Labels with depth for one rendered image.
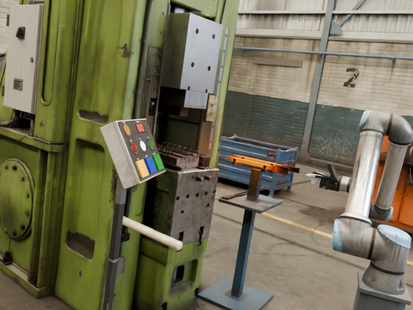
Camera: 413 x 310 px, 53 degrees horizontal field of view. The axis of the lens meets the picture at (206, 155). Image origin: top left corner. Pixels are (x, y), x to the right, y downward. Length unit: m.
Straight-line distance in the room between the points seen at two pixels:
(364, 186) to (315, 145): 8.09
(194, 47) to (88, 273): 1.40
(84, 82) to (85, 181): 0.57
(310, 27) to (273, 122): 2.44
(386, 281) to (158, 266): 1.22
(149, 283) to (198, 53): 1.37
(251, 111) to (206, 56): 8.71
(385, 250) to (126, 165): 1.21
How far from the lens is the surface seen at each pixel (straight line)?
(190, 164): 2.44
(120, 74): 2.22
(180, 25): 2.33
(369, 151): 2.19
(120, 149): 1.77
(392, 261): 2.10
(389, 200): 2.52
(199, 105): 2.41
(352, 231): 2.07
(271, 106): 10.77
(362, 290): 2.10
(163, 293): 2.55
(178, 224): 2.41
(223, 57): 2.78
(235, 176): 6.31
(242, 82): 11.28
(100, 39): 2.48
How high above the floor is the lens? 1.37
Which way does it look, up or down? 9 degrees down
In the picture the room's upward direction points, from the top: 8 degrees clockwise
